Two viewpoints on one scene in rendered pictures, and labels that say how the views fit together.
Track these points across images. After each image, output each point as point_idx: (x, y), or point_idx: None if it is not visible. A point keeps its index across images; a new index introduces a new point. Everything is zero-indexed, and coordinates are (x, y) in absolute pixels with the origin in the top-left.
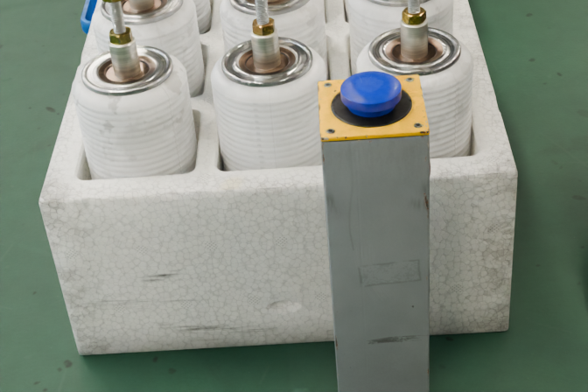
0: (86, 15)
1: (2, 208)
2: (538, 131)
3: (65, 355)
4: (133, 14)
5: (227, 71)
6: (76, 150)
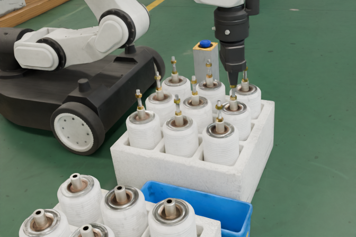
0: (249, 209)
1: (296, 197)
2: (110, 173)
3: (276, 147)
4: (237, 104)
5: (220, 83)
6: (263, 110)
